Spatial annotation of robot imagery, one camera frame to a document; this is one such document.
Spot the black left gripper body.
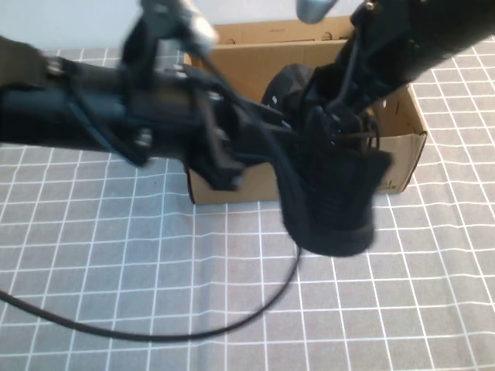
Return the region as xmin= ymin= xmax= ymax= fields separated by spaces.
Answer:
xmin=125 ymin=64 xmax=249 ymax=192

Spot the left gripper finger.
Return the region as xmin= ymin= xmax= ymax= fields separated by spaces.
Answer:
xmin=231 ymin=148 xmax=284 ymax=172
xmin=238 ymin=98 xmax=302 ymax=137

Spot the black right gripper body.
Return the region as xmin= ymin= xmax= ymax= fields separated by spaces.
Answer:
xmin=303 ymin=103 xmax=383 ymax=156

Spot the black lace-up sneaker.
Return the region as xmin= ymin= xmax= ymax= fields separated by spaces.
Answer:
xmin=261 ymin=63 xmax=392 ymax=258

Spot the brown cardboard shoe box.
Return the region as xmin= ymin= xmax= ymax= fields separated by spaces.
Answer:
xmin=184 ymin=19 xmax=428 ymax=206

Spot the grey white-checked tablecloth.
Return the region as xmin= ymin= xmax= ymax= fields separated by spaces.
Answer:
xmin=0 ymin=32 xmax=495 ymax=371

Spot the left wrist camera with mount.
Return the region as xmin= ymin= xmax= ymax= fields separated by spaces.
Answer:
xmin=121 ymin=0 xmax=220 ymax=78

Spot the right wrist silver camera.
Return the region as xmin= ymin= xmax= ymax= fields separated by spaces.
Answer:
xmin=295 ymin=0 xmax=338 ymax=23

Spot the long black camera cable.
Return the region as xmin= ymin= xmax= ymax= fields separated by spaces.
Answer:
xmin=0 ymin=53 xmax=305 ymax=342

